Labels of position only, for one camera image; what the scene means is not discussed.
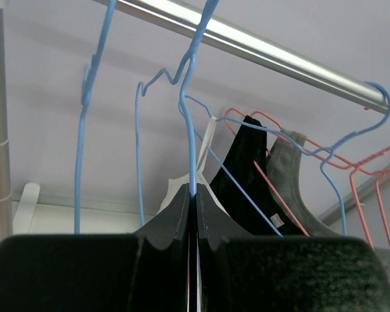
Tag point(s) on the pink hanger right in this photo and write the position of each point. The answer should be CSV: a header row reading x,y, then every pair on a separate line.
x,y
359,179

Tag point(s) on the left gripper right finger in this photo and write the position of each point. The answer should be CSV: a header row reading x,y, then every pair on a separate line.
x,y
215,230

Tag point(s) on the grey tank top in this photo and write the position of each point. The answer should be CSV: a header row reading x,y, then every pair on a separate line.
x,y
282,170

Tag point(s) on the black tank top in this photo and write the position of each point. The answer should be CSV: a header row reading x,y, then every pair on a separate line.
x,y
242,190

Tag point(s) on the white tank top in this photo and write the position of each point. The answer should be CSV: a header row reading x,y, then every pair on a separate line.
x,y
175,184

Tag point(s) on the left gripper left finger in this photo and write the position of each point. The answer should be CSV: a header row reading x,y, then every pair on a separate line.
x,y
162,244

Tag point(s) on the white clothes rack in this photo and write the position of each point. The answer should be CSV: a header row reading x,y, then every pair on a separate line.
x,y
321,68

